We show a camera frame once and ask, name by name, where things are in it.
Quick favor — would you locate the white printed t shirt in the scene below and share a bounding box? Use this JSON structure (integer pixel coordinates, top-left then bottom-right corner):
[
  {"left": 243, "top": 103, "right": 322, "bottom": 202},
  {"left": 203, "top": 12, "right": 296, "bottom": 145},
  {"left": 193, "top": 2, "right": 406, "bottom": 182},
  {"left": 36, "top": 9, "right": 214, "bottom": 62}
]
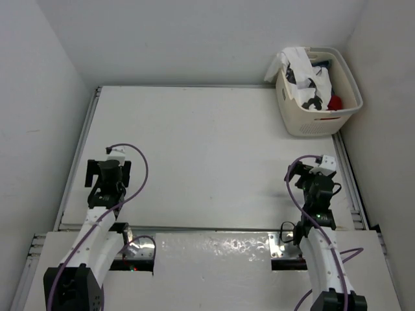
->
[{"left": 264, "top": 47, "right": 332, "bottom": 111}]

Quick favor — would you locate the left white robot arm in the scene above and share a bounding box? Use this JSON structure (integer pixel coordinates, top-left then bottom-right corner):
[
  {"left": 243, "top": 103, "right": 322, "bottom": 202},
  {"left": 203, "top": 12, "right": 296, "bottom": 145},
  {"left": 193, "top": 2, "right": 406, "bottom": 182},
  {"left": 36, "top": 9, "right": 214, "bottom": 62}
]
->
[{"left": 43, "top": 157, "right": 131, "bottom": 310}]

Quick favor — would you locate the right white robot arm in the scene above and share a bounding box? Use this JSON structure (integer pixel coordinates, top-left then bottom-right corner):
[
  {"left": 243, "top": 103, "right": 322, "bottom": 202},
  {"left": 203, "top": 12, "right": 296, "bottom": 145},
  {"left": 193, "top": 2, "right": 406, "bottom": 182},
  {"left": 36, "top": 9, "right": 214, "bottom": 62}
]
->
[{"left": 284, "top": 156, "right": 368, "bottom": 310}]

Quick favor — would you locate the cream plastic laundry basket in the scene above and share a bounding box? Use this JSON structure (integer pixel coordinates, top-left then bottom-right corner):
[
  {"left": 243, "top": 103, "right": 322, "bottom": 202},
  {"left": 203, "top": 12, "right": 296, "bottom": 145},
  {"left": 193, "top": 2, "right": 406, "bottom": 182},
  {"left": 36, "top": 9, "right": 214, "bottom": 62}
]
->
[{"left": 264, "top": 47, "right": 363, "bottom": 137}]

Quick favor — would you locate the red t shirt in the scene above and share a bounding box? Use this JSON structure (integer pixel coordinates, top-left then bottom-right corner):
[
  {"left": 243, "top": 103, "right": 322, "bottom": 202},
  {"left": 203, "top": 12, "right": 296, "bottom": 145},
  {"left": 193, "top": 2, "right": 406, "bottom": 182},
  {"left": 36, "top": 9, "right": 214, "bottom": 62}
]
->
[{"left": 327, "top": 95, "right": 343, "bottom": 111}]

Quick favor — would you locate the white foreground cover board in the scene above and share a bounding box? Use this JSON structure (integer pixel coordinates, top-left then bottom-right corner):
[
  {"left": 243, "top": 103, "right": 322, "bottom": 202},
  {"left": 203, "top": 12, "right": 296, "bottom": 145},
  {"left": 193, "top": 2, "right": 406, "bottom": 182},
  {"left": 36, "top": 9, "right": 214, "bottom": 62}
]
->
[{"left": 24, "top": 231, "right": 401, "bottom": 310}]

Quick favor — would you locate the blue t shirt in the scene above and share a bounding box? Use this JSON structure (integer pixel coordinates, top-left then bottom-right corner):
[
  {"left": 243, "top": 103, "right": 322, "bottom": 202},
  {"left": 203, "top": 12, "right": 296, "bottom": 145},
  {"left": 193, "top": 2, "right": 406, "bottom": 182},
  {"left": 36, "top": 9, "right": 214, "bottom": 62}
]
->
[{"left": 311, "top": 60, "right": 331, "bottom": 70}]

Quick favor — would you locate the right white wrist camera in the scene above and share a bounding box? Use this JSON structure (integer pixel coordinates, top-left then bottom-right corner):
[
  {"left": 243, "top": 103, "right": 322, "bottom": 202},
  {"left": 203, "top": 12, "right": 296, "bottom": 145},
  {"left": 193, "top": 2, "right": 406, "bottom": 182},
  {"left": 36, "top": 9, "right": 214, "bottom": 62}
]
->
[{"left": 310, "top": 155, "right": 337, "bottom": 176}]

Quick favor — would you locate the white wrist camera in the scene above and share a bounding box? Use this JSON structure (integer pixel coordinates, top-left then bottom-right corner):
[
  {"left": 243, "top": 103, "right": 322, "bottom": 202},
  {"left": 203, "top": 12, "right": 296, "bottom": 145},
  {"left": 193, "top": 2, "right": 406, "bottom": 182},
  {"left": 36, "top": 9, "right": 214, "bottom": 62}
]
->
[
  {"left": 310, "top": 155, "right": 337, "bottom": 176},
  {"left": 106, "top": 146, "right": 126, "bottom": 166}
]

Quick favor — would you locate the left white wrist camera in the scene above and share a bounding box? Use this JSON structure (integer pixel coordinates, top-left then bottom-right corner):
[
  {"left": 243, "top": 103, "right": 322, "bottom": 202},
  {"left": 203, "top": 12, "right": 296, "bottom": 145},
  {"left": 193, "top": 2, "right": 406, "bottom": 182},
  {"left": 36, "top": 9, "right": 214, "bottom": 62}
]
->
[{"left": 106, "top": 146, "right": 126, "bottom": 166}]

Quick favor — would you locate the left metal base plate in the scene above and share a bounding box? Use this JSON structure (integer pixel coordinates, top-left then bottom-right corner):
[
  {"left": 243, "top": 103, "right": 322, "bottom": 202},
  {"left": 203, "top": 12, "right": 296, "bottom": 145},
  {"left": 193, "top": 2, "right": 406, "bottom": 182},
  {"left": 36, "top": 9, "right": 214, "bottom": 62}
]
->
[{"left": 122, "top": 226, "right": 157, "bottom": 260}]

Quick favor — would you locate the metal base plate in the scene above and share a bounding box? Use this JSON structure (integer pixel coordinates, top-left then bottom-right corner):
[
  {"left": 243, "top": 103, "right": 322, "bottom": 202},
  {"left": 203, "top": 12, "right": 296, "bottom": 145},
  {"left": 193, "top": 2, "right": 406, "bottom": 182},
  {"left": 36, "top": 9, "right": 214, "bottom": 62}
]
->
[
  {"left": 268, "top": 231, "right": 302, "bottom": 259},
  {"left": 122, "top": 226, "right": 157, "bottom": 260}
]

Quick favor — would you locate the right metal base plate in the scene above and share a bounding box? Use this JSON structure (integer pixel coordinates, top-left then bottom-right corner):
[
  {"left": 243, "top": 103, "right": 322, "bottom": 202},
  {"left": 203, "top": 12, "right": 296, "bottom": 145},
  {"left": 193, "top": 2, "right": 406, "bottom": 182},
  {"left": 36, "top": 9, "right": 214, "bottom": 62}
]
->
[{"left": 268, "top": 231, "right": 302, "bottom": 259}]

